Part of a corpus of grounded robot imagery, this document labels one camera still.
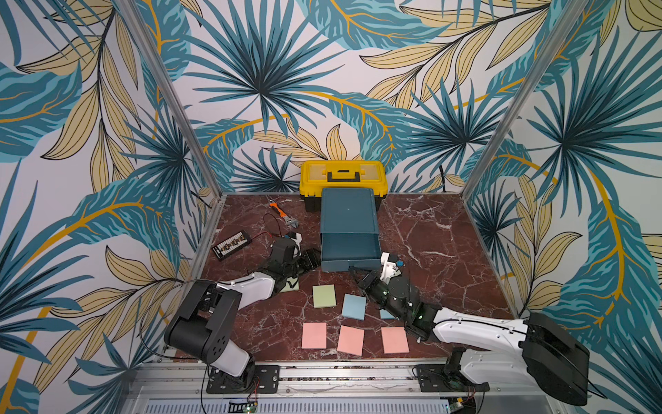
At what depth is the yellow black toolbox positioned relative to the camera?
3.37 ft

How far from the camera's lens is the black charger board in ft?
3.27

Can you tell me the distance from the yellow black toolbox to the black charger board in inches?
11.4
